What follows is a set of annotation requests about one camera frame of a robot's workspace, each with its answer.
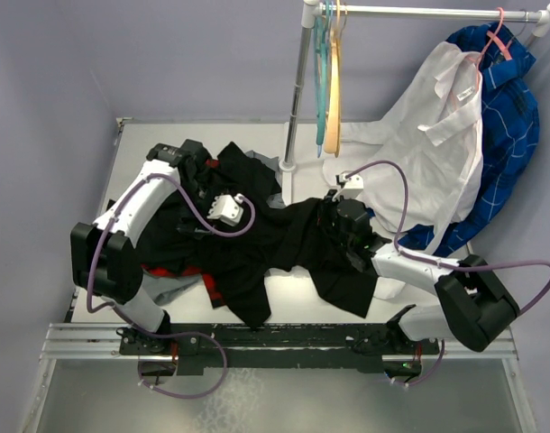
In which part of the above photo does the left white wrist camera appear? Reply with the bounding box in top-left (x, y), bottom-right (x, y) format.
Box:
top-left (206, 194), bottom-right (243, 226)

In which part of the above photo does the teal plastic hanger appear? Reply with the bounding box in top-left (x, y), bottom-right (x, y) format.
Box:
top-left (312, 1), bottom-right (333, 158)

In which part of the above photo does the grey shirt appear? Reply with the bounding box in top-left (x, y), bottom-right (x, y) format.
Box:
top-left (142, 151), bottom-right (284, 309)

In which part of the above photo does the pink hanger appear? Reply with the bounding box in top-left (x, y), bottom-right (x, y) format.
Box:
top-left (448, 7), bottom-right (513, 112)

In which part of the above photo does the beige wooden hanger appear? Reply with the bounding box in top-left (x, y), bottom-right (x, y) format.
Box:
top-left (324, 1), bottom-right (346, 158)

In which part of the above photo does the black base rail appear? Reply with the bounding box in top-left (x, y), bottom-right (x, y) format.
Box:
top-left (116, 324), bottom-right (440, 376)

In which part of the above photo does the white shirt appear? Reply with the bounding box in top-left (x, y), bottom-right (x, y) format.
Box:
top-left (321, 41), bottom-right (484, 301)

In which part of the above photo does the red black plaid shirt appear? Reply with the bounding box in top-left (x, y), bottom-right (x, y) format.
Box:
top-left (142, 157), bottom-right (226, 310)

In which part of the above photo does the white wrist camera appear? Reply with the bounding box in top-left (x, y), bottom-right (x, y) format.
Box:
top-left (333, 171), bottom-right (364, 201)
top-left (206, 194), bottom-right (243, 226)

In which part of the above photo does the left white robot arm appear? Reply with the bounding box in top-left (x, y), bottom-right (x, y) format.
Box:
top-left (70, 139), bottom-right (210, 354)

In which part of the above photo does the metal clothes rack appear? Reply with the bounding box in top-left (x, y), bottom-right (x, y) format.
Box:
top-left (280, 1), bottom-right (550, 204)

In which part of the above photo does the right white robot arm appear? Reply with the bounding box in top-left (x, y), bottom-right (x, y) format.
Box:
top-left (318, 189), bottom-right (520, 353)

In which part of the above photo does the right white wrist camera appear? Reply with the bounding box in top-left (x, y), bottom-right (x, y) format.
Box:
top-left (333, 171), bottom-right (364, 201)

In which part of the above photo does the blue plaid shirt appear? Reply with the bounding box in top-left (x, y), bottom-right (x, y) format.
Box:
top-left (399, 22), bottom-right (541, 258)

